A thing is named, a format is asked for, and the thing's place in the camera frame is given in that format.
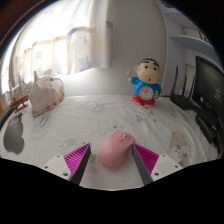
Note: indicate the large white conch shell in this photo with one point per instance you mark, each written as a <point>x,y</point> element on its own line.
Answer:
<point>45,96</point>

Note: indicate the white printed tablecloth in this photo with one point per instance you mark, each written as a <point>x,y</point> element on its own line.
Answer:
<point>100,116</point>

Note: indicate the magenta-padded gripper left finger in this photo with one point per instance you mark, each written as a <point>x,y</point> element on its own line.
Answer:
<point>75,159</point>

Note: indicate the black computer monitor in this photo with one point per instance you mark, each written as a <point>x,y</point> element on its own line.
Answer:
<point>211,86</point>

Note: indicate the white star-print curtain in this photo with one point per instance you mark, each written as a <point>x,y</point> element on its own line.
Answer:
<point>66,40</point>

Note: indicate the pink computer mouse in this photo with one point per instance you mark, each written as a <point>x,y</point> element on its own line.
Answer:
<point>115,151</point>

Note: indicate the black router with antennas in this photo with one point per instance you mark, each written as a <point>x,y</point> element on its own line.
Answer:
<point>183,100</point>

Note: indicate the cartoon boy figure clock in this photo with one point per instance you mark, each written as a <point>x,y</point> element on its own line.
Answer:
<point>146,83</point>

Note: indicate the black box device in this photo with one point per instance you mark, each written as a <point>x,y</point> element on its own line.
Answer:
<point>206,126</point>

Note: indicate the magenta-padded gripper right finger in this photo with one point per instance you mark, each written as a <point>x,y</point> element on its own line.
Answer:
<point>148,160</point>

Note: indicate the white wall shelf unit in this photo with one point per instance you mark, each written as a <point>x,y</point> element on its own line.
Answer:
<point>190,40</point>

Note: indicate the black cat-shaped mouse pad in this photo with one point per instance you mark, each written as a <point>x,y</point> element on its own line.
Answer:
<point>14,135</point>

